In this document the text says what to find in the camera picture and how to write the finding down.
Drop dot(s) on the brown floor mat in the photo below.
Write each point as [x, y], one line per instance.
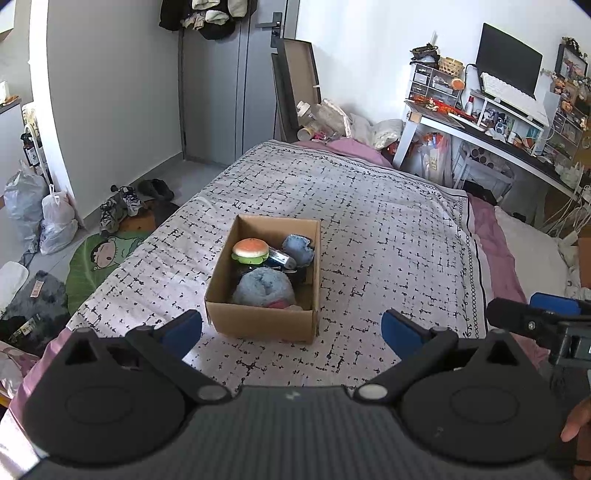
[147, 219]

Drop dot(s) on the grey door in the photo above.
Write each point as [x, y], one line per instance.
[212, 101]

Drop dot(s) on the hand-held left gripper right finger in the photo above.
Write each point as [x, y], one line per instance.
[401, 330]

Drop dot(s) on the white plastic bag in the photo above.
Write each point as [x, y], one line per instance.
[57, 221]

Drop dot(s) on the burger plush toy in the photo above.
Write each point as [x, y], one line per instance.
[250, 248]

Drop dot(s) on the dark flat cardboard box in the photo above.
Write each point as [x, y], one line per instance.
[295, 87]

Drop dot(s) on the blue tissue pack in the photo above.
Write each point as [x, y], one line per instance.
[279, 257]

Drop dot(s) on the clear plastic bottle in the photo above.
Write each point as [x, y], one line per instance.
[308, 113]

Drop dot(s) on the pair of dark slippers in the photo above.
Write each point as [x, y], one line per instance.
[156, 188]

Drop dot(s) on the round blue-grey plush toy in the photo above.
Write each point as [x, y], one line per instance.
[299, 247]

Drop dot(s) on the grey sneaker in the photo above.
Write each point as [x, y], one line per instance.
[131, 201]
[110, 217]

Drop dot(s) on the white black-patterned blanket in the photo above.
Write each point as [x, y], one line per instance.
[369, 230]

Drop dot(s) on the person's right hand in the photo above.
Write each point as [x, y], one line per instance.
[576, 422]

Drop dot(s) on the hanging clothes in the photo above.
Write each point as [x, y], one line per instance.
[207, 18]

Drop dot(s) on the white slipper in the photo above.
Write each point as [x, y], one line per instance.
[11, 284]

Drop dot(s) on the clear drawer organizer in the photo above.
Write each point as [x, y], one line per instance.
[431, 83]

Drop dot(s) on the dark picture frame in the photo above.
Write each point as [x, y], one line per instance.
[571, 62]

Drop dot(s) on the small woven basket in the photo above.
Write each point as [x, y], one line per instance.
[450, 65]

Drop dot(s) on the white desk shelf riser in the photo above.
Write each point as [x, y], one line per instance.
[480, 99]

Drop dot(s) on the green cartoon rug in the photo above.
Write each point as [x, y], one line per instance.
[92, 263]

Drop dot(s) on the light blue fluffy plush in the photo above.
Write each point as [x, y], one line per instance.
[261, 286]

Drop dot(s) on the grey plastic bag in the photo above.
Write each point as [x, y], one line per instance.
[23, 203]

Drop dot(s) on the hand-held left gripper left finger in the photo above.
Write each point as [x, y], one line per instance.
[182, 330]

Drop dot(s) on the brown cardboard box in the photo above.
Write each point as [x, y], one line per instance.
[263, 323]

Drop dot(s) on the grey fluffy rug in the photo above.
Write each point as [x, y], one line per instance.
[32, 304]

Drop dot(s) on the white desk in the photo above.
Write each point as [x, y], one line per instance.
[461, 129]

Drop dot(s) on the paper cup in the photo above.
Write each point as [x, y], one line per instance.
[304, 134]

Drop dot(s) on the black monitor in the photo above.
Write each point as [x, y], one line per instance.
[508, 60]

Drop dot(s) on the white keyboard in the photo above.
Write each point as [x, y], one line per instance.
[512, 94]

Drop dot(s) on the pile of snack packets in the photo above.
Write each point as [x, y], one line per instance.
[431, 154]

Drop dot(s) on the white storage rack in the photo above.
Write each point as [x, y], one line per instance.
[34, 147]

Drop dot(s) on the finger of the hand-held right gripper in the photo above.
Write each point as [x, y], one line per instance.
[517, 318]
[554, 302]

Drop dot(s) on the pile of pillows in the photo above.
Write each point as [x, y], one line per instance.
[364, 127]

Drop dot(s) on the white quilt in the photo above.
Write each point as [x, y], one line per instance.
[531, 249]

